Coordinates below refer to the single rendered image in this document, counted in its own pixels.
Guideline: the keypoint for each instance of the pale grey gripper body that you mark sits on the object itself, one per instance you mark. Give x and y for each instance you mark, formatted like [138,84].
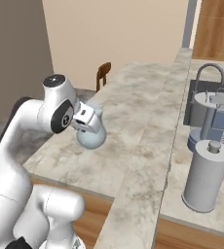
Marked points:
[98,117]

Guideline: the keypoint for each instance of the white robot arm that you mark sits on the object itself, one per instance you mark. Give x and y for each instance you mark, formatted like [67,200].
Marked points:
[16,155]

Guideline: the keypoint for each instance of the wooden counter base panel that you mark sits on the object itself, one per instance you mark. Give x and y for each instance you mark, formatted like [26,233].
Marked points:
[91,217]

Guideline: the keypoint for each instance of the brown wooden chair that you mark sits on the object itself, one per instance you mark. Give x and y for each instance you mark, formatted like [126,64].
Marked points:
[103,72]

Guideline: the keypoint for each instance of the dark sink basin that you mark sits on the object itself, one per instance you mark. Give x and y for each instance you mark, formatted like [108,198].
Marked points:
[188,110]

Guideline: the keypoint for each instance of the grey curved tap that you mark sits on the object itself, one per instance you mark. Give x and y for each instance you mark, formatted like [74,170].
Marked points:
[211,66]

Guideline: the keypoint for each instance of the wooden cupboard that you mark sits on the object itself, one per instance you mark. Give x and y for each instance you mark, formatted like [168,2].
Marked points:
[216,29]

